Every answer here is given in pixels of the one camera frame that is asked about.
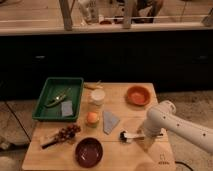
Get grey blue cloth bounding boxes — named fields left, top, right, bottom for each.
left=103, top=111, right=120, bottom=134

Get orange fruit in cup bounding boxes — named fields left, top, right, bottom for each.
left=86, top=112, right=99, bottom=127

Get orange bowl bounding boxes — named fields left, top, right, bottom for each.
left=126, top=86, right=151, bottom=106

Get black floor cable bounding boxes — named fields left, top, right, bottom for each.
left=174, top=160, right=194, bottom=171

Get dark red bowl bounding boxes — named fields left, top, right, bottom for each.
left=75, top=137, right=103, bottom=168

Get yellow banana toy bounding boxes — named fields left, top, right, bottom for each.
left=84, top=81, right=103, bottom=90

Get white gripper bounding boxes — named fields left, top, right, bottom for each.
left=143, top=128, right=158, bottom=150

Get bunch of red grapes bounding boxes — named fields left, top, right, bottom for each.
left=54, top=124, right=81, bottom=142

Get grey sponge in tray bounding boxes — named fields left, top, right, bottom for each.
left=61, top=101, right=73, bottom=117

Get white dish brush black bristles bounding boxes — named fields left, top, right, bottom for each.
left=119, top=131, right=150, bottom=143

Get white paper cup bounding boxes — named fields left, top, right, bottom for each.
left=90, top=89, right=105, bottom=105

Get green spoon in tray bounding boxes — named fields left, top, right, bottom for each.
left=45, top=88, right=71, bottom=108

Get green plastic tray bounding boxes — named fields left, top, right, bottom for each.
left=32, top=77, right=84, bottom=122

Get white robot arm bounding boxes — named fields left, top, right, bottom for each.
left=142, top=100, right=213, bottom=155

